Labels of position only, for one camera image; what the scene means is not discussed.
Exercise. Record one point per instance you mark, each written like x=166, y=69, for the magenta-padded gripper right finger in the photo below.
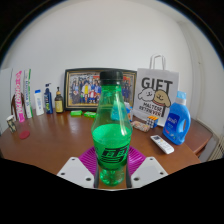
x=148, y=170

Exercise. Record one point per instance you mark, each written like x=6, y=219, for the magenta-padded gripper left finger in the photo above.
x=75, y=171

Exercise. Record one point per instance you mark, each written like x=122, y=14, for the green plastic drink bottle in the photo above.
x=111, y=143

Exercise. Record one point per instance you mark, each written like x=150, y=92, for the white remote control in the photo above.
x=162, y=144

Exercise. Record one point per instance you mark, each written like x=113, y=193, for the patterned snack pouch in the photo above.
x=140, y=126

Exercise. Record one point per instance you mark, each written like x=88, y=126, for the colourful puzzle cube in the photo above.
x=152, y=121

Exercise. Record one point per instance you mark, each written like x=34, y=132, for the blue detergent bottle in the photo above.
x=176, y=123

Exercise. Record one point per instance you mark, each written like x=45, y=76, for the small green pack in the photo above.
x=76, y=113
x=89, y=114

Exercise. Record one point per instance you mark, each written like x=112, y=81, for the blue tissue pack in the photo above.
x=129, y=111

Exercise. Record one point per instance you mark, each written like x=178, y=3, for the amber pump bottle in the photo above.
x=59, y=104

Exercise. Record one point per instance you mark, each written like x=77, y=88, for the white radiator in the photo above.
x=218, y=150

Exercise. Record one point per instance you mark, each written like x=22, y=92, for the blue pump bottle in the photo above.
x=48, y=102

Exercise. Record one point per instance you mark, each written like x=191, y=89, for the white paper gift bag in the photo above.
x=155, y=95

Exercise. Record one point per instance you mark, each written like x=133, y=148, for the white bottle with blue cap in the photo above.
x=39, y=104

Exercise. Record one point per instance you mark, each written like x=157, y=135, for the framed group photo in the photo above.
x=83, y=88

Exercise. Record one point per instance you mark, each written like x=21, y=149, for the brown wooden chair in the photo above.
x=13, y=106

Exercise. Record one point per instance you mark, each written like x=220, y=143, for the white shuttlecock tube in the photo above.
x=28, y=95

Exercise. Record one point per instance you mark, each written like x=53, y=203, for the pink shuttlecock tube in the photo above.
x=20, y=98

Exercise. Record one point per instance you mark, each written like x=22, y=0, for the white panel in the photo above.
x=5, y=96

